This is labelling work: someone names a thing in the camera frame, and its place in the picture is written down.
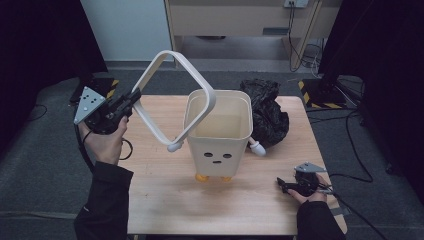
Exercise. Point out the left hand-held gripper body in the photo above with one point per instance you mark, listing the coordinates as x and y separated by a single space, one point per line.
100 116

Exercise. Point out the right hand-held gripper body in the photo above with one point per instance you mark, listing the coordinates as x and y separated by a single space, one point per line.
308 185

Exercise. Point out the black plastic trash bag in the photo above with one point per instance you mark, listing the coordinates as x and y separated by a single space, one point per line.
270 116

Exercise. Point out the cream trash bin with face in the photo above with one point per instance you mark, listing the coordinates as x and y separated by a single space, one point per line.
216 146

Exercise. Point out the person's right hand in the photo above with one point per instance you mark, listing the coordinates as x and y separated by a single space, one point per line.
313 199

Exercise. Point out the person's left hand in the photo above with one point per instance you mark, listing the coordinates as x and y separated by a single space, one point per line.
105 146

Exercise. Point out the striped stand base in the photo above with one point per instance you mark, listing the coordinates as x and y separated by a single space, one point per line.
100 87
321 95

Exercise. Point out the black curtain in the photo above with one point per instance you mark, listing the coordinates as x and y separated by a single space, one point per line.
386 66
40 50

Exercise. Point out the beige office desk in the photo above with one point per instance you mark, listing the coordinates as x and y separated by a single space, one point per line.
233 20

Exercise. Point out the white power strip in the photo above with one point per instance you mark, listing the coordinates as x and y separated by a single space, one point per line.
296 2

